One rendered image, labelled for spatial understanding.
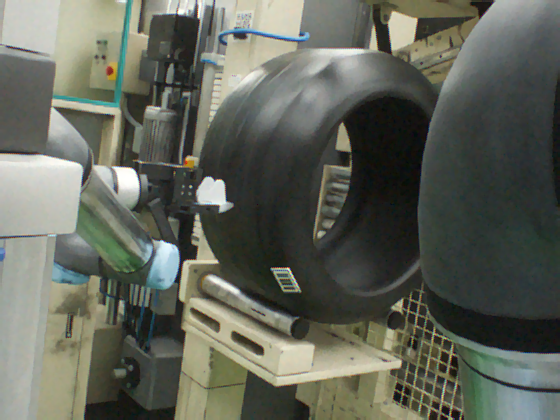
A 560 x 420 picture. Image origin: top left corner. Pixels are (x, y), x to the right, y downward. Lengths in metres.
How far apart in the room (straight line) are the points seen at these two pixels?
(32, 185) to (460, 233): 0.18
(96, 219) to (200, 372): 0.94
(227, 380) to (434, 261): 1.57
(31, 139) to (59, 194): 0.03
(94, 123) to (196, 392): 0.74
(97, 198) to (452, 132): 0.70
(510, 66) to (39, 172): 0.20
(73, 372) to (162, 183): 0.88
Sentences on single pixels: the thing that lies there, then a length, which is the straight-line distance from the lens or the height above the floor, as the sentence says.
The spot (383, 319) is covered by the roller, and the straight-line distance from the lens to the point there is 1.58.
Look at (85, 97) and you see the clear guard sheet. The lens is 1.85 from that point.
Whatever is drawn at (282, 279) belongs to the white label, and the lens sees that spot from 1.31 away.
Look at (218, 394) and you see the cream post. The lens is 1.82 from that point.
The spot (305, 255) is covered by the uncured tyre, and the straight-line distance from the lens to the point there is 1.30.
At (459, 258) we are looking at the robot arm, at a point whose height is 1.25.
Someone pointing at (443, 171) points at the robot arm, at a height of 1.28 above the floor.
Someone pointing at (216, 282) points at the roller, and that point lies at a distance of 1.59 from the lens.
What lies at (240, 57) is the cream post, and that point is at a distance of 1.71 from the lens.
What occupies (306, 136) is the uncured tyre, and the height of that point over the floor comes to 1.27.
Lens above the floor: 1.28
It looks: 6 degrees down
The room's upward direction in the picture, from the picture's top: 9 degrees clockwise
